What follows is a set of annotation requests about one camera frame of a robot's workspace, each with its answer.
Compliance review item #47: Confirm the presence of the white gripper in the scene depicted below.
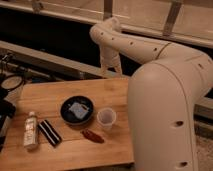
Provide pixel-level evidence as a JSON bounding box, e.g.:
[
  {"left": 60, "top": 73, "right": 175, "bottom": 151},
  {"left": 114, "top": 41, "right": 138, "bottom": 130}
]
[{"left": 99, "top": 46, "right": 122, "bottom": 78}]

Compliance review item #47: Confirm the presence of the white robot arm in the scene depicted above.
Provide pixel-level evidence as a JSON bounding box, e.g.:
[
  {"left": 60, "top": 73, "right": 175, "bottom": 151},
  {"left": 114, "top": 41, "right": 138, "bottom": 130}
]
[{"left": 90, "top": 17, "right": 213, "bottom": 171}]

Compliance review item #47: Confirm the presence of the clear plastic cup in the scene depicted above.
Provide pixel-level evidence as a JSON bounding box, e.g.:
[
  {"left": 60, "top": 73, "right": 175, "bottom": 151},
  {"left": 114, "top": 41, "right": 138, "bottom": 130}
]
[{"left": 97, "top": 108, "right": 117, "bottom": 130}]

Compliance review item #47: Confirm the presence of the blue sponge in bowl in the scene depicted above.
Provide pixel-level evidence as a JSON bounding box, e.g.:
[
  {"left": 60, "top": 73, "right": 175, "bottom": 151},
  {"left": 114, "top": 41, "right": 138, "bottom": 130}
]
[{"left": 69, "top": 102, "right": 89, "bottom": 119}]

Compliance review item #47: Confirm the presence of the black round bowl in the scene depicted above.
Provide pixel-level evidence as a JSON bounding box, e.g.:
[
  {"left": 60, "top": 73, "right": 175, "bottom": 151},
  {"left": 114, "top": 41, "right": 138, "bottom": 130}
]
[{"left": 60, "top": 96, "right": 94, "bottom": 125}]

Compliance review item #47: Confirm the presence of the reddish brown chili pepper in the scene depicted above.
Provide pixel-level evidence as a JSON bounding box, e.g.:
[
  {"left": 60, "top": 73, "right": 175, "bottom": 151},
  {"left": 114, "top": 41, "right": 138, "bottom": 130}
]
[{"left": 81, "top": 129, "right": 104, "bottom": 143}]

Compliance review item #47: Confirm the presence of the wooden cutting board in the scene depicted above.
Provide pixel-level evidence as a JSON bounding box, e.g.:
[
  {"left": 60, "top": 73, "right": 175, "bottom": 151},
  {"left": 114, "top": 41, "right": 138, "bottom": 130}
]
[{"left": 0, "top": 78, "right": 133, "bottom": 171}]

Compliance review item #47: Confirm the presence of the black white striped block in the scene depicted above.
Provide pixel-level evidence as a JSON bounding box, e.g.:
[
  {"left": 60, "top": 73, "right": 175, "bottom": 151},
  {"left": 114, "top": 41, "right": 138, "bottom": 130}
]
[{"left": 38, "top": 120, "right": 62, "bottom": 147}]

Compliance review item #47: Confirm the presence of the small white plastic bottle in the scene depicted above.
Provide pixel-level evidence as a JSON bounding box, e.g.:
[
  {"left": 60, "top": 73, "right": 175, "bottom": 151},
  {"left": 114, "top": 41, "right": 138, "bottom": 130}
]
[{"left": 23, "top": 111, "right": 38, "bottom": 150}]

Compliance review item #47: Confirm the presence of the black round device on left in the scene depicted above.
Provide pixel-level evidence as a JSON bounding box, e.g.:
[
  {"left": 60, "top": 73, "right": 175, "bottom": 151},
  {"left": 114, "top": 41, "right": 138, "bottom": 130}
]
[{"left": 0, "top": 75, "right": 24, "bottom": 91}]

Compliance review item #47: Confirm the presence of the black object at left edge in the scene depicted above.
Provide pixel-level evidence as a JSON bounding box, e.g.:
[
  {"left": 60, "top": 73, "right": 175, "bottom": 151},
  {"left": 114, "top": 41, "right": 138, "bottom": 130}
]
[{"left": 0, "top": 100, "right": 16, "bottom": 151}]

